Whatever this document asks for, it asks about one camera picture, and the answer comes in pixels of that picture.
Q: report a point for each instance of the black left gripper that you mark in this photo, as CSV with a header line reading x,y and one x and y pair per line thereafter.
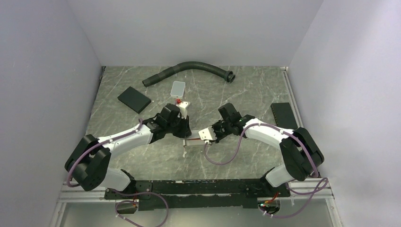
x,y
186,132

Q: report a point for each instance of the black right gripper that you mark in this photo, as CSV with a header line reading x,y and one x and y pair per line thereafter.
x,y
214,126

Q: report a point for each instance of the white cardboard box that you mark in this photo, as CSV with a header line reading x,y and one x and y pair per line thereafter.
x,y
193,140

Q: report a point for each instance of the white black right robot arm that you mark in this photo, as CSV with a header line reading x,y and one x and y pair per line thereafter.
x,y
301,155

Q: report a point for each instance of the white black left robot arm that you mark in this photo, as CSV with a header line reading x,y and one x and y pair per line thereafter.
x,y
88,165

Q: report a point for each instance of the black flat rectangular box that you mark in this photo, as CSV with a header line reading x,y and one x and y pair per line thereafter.
x,y
134,99

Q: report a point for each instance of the clear white plastic case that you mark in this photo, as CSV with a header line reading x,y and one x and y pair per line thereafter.
x,y
178,89

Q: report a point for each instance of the black mounting base rail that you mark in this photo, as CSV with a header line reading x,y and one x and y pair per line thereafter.
x,y
157,194

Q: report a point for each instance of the aluminium frame rail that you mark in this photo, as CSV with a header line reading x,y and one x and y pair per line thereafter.
x,y
78,194

